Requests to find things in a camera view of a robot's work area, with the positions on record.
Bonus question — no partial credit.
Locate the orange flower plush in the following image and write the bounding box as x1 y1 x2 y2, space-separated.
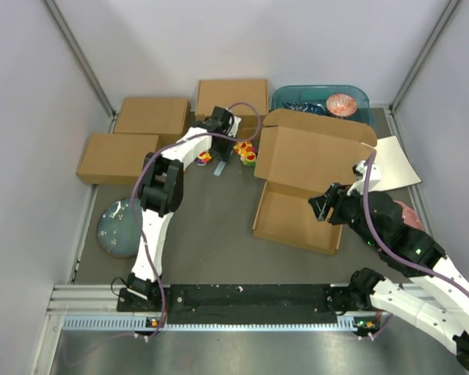
234 141 255 155

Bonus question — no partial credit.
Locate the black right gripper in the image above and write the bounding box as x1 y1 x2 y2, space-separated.
307 180 380 248

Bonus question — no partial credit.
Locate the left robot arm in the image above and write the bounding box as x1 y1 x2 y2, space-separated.
127 106 241 310

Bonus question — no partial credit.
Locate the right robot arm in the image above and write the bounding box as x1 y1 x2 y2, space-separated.
308 184 469 373

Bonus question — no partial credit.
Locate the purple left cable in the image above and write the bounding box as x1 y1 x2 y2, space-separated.
131 102 263 339

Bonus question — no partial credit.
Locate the blue flower plush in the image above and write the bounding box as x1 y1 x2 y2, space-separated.
196 152 212 166

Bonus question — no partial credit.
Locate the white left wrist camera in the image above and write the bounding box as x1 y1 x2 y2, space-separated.
227 116 242 138

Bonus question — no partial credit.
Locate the blue round plate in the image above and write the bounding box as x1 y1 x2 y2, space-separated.
96 198 142 258

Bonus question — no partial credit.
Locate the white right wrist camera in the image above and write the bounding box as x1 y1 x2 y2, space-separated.
347 160 382 196

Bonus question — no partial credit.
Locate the folded cardboard box front left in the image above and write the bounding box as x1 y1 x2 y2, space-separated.
77 133 161 186

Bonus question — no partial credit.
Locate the teal plastic bin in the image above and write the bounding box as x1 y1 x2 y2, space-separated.
270 84 374 127

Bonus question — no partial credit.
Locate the folded cardboard box back left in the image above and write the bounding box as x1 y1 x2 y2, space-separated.
114 97 191 145

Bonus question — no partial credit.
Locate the brown cardboard box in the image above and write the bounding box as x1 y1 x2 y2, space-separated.
252 109 378 256

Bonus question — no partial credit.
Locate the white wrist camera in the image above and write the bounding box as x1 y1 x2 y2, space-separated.
227 116 242 138
347 160 382 196

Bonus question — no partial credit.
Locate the blue patterned bowl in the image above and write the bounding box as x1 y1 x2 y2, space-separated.
282 102 327 116

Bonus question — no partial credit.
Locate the folded cardboard box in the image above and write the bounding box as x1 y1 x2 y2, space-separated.
77 133 161 186
114 97 191 145

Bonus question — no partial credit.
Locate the white square plate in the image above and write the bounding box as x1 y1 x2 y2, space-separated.
369 135 422 191

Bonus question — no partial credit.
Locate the stacked cardboard box top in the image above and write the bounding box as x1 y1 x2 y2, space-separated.
195 79 269 116

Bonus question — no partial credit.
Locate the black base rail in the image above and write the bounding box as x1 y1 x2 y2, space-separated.
116 283 380 325

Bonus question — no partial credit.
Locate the rainbow flower plush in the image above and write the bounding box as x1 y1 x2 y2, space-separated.
240 150 257 166

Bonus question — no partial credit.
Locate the light blue tube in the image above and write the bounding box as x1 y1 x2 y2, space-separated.
213 161 227 177

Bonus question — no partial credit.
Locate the pink dotted plate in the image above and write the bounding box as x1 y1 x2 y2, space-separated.
394 200 424 230

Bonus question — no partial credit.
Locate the red patterned bowl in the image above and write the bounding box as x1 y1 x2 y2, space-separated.
325 94 357 117

